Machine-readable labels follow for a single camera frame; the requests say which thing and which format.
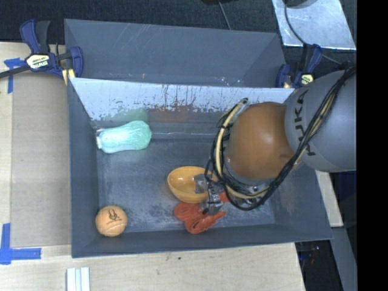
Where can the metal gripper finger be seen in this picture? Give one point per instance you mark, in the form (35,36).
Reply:
(200,183)
(214,206)

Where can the orange plastic bowl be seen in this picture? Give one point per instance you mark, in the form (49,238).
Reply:
(182,185)

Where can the red-orange rubber toy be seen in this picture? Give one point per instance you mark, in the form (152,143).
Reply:
(194,220)

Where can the grey metal bin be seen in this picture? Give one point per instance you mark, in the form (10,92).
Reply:
(145,174)

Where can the pale green toy cabbage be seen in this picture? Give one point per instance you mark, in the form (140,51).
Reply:
(124,137)

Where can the orange ball with black print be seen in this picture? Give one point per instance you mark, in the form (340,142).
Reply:
(111,221)

